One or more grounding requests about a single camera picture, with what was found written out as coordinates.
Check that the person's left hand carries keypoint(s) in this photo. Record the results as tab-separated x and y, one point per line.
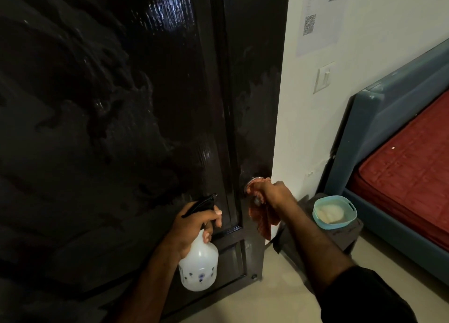
189	231

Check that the white spray bottle black trigger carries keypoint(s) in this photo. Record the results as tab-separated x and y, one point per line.
200	266

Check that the light green tray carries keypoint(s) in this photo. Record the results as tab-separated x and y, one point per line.
347	219

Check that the blue bed frame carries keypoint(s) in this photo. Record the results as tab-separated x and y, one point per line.
379	116

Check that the person's right hand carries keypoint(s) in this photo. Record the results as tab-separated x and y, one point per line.
273	193

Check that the white single wall switch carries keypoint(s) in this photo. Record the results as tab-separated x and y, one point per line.
324	77

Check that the red quilted mattress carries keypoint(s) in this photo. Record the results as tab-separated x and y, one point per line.
410	172

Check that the dark plastic stool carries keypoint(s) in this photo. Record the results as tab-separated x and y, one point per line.
347	235

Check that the person's left forearm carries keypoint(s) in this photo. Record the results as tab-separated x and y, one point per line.
144	287

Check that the person's right forearm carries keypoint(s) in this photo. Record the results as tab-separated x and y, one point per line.
315	245

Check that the black wooden door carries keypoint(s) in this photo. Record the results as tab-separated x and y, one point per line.
122	88

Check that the orange checked cloth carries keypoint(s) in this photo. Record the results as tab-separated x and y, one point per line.
263	217

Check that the black right sleeve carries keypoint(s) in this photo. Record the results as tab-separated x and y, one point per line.
364	298

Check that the printed wall notice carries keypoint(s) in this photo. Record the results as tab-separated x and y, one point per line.
326	28

